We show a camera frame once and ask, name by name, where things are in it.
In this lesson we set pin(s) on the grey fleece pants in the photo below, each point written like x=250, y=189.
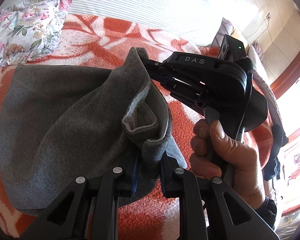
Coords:
x=65, y=130

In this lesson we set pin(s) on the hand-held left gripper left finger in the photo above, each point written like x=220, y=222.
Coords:
x=134, y=182

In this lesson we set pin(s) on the person's right forearm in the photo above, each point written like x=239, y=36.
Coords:
x=267, y=212

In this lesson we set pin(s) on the wall socket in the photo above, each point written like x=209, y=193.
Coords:
x=268, y=17

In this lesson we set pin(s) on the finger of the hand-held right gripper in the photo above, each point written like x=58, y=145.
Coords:
x=180, y=90
x=156, y=66

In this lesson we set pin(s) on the purple leaf print pillow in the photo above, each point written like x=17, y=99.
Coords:
x=223, y=27

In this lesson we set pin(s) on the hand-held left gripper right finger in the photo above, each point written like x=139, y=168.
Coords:
x=165, y=187

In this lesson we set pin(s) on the white striped bedding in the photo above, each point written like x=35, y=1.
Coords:
x=127, y=0

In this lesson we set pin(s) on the floral ruffled pillow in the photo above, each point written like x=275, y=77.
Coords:
x=27, y=30

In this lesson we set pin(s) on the dark clothing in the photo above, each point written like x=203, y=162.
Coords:
x=277, y=140

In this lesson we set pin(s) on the person's right hand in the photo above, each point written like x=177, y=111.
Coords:
x=240, y=165

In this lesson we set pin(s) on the red-brown wooden frame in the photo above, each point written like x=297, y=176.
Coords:
x=290, y=72

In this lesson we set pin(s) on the orange and white blanket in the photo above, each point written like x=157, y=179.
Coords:
x=90, y=42

